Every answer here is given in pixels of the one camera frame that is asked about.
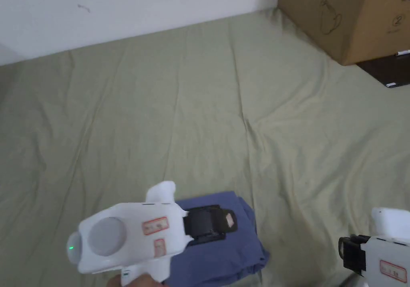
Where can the dark blue garment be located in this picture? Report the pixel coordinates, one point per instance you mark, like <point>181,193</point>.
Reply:
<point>224,258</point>

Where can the bed with pale green sheet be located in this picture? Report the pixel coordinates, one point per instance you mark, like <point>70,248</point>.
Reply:
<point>179,113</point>

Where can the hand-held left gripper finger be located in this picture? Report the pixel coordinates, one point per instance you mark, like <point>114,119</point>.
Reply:
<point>229,220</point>

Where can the brown cardboard carton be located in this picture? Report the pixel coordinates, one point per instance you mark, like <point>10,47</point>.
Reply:
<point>346,14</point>

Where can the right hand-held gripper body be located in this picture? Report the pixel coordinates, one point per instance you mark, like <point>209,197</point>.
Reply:
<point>384,251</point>

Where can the dark brown cabinet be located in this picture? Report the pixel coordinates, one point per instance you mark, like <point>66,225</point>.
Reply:
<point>389,70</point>

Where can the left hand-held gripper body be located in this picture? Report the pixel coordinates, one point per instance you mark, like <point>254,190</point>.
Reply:
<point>128,232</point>

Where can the person's left hand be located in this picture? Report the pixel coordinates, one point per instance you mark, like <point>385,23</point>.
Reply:
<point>137,281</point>

